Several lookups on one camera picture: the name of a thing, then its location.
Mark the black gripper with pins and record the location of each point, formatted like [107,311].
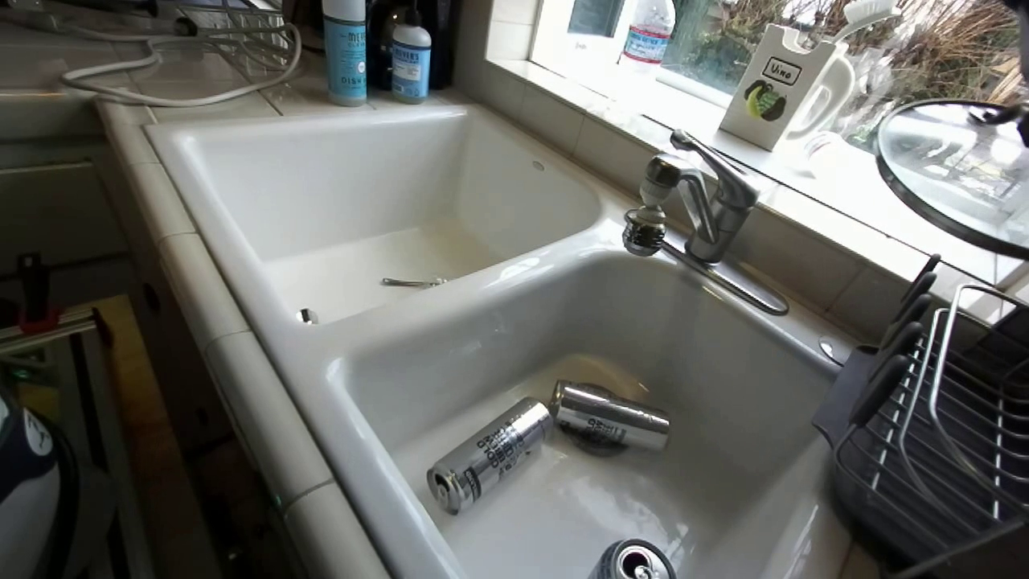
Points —
[1022,51]

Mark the white box with green logo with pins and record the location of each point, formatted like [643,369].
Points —
[767,96]

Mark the chrome sink faucet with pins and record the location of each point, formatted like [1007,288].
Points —
[718,213]

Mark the clear plastic water bottle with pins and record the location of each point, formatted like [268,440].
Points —
[647,36]

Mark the silver can with dark band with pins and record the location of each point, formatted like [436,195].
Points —
[612,418]

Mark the white double basin sink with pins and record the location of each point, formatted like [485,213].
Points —
[516,277]

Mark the soap bottle with pump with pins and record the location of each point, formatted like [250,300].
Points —
[410,64]

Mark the large silver drink can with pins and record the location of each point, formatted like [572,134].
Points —
[485,454]

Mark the soap bottle with black cap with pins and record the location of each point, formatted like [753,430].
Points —
[344,59]

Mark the grey metal stand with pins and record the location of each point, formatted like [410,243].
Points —
[91,430]

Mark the white and navy appliance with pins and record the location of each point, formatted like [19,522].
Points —
[19,502]

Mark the white window frame with sill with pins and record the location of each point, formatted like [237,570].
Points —
[815,178]

